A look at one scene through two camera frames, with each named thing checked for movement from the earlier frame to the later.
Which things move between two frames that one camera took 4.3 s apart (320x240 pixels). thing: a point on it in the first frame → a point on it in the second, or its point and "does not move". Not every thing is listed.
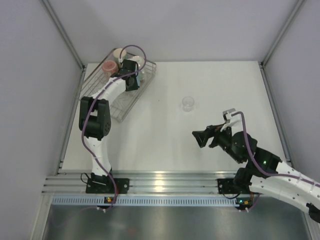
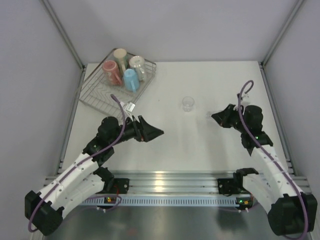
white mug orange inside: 140,62 does not move
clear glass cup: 187,103 does not move
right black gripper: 202,136 → 222,117
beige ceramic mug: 117,53 does not move
